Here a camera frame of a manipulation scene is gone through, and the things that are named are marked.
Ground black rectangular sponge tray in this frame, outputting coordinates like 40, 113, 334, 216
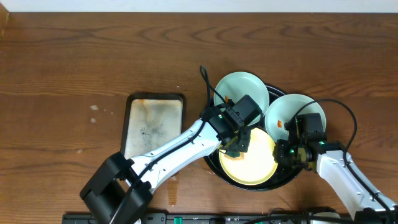
120, 93, 185, 159

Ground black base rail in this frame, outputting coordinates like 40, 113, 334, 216
61, 212, 352, 224

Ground light blue plate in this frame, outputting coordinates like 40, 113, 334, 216
265, 94, 313, 142
213, 72, 270, 128

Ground black round tray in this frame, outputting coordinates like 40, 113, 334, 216
203, 83, 304, 191

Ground yellow plate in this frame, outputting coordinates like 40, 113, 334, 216
218, 128, 277, 185

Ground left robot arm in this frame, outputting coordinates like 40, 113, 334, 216
80, 105, 261, 223

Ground green and yellow sponge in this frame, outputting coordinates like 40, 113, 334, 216
224, 151, 244, 160

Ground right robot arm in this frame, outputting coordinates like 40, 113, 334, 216
274, 113, 397, 223

